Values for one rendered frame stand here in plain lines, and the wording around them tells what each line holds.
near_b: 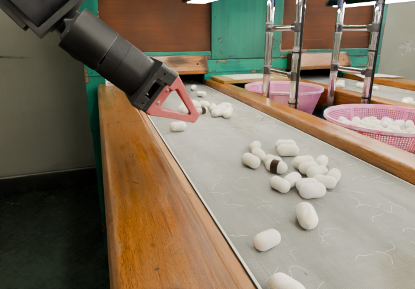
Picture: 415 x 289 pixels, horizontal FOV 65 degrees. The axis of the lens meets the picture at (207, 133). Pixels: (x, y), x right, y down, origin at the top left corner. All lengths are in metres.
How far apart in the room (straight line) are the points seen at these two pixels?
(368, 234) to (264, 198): 0.13
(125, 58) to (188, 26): 0.94
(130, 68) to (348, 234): 0.32
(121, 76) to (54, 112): 1.74
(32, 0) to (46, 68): 1.70
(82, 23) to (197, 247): 0.28
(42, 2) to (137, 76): 0.13
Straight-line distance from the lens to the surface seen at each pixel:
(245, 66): 1.43
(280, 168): 0.51
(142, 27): 1.32
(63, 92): 2.13
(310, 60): 1.53
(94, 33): 0.42
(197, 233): 0.33
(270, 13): 1.00
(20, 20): 0.44
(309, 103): 1.10
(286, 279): 0.30
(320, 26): 1.62
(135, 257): 0.31
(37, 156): 2.24
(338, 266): 0.35
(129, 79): 0.43
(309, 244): 0.37
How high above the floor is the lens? 0.95
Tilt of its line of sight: 17 degrees down
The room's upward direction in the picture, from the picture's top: straight up
